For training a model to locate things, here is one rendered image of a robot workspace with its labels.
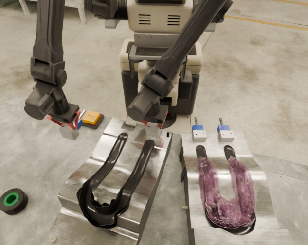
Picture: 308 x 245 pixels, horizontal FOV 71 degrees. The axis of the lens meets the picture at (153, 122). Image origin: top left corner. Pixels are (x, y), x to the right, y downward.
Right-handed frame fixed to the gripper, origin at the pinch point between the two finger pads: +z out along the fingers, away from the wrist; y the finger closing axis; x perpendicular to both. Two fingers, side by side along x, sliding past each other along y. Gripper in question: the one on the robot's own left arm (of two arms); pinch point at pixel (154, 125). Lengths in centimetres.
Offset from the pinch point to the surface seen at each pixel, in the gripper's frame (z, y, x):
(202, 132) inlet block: 5.7, 18.2, 5.3
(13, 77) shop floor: 89, -210, 87
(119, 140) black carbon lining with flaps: 2.8, -11.6, -8.4
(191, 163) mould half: 5.0, 16.7, -9.2
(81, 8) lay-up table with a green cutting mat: 78, -199, 237
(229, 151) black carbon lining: 9.2, 29.7, 1.8
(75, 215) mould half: 2.1, -13.5, -37.8
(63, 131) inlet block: -5.3, -29.1, -14.5
